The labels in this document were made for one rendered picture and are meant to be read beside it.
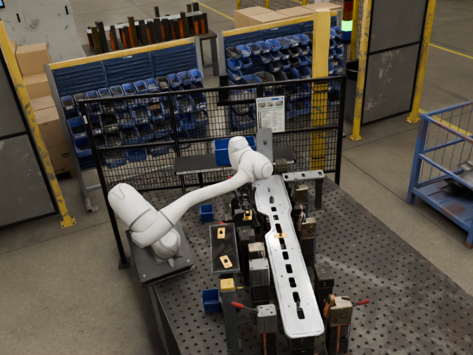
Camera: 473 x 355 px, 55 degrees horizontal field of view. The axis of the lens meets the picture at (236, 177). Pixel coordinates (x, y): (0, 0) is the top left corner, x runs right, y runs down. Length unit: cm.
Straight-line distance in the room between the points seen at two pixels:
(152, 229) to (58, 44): 725
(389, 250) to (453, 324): 62
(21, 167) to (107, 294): 142
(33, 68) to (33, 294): 365
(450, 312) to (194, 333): 141
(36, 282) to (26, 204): 81
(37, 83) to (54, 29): 258
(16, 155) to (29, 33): 481
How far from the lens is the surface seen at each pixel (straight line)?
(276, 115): 341
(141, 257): 292
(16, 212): 480
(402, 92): 611
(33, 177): 461
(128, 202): 213
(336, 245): 312
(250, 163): 208
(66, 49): 916
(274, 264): 252
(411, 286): 293
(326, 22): 329
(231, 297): 223
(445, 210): 446
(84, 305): 397
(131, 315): 377
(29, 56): 694
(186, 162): 342
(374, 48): 556
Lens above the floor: 274
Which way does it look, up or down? 33 degrees down
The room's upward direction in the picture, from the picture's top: 4 degrees counter-clockwise
